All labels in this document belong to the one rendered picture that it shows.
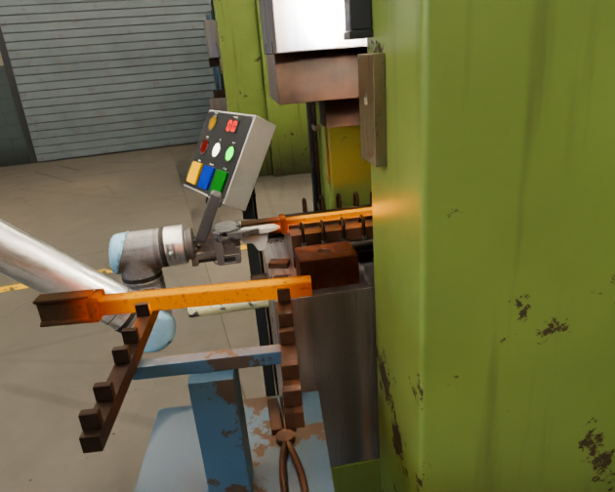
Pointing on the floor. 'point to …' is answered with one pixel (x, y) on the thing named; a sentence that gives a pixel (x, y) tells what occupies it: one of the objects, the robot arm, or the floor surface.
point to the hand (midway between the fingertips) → (273, 223)
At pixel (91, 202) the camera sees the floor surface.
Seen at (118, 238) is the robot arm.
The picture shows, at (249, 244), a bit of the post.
